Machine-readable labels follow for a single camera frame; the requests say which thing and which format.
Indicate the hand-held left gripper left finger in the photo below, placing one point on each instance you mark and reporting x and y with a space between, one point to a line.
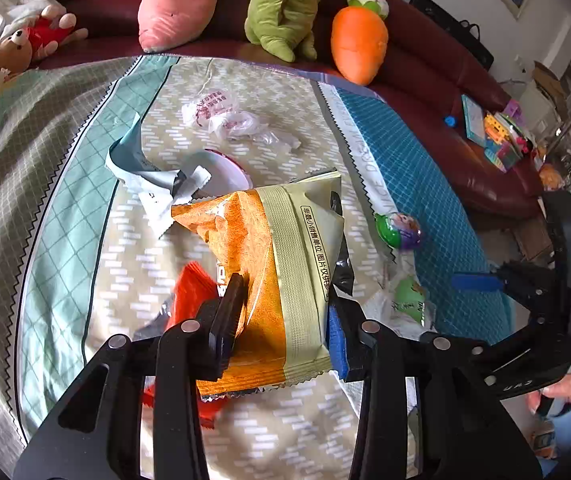
225 320

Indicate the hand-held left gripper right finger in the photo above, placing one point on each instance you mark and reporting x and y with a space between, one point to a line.
338 340

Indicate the teal picture book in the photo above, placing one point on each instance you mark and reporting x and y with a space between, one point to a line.
474 117

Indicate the purple and green capsule egg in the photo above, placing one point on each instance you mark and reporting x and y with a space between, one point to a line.
400 230

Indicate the blue and beige patterned blanket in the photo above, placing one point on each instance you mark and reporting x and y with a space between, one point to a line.
65 185

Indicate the open cardboard box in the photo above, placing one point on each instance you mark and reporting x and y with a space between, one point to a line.
548 82

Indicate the red snack packet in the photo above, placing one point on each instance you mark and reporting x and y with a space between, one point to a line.
190 285

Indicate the pink radish plush toy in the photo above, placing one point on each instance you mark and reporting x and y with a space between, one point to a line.
175 5

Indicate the dark red leather sofa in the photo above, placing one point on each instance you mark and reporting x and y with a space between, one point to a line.
435 85

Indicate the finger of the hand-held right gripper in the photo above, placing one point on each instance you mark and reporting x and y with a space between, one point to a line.
475 281
530 365

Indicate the small blue toy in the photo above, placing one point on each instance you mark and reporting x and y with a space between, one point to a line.
450 122

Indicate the white plastic bag red print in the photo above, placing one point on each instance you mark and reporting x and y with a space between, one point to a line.
215 107

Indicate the orange carrot bunny plush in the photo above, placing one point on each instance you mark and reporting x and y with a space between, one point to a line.
358 40

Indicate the green capsule egg in wrapper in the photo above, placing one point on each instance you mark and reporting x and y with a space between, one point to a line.
410 297

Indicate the light blue torn paper wrapper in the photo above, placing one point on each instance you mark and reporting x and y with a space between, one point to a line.
135 160

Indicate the pile of colourful toys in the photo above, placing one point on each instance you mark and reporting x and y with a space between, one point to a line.
508 140

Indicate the green dinosaur plush toy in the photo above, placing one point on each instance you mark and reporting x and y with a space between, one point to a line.
280 15

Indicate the orange snack packet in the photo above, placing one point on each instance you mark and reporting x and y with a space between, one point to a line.
265 270

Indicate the brown teddy bear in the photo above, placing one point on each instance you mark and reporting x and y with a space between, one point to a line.
12 52

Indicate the orange stuffed toy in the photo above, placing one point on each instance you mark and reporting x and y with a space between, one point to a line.
550 177

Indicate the wooden side cabinet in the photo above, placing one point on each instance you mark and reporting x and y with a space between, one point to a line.
533 235

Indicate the black bag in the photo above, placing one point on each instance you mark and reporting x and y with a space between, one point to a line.
450 25

